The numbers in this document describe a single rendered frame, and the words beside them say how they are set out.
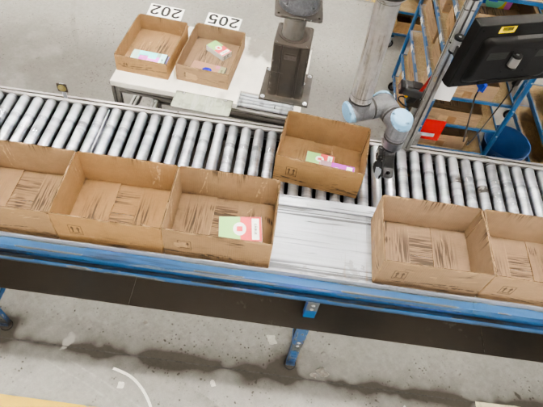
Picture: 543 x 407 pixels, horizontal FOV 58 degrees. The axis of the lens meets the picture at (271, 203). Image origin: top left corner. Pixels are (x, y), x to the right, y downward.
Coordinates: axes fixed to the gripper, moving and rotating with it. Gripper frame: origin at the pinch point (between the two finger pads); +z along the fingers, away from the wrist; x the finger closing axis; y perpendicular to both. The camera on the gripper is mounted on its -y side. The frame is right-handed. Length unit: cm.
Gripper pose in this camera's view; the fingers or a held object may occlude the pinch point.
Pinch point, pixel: (378, 178)
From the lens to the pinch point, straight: 228.2
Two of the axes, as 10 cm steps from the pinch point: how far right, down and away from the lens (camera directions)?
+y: 1.1, -8.0, 5.9
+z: -1.0, 5.9, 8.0
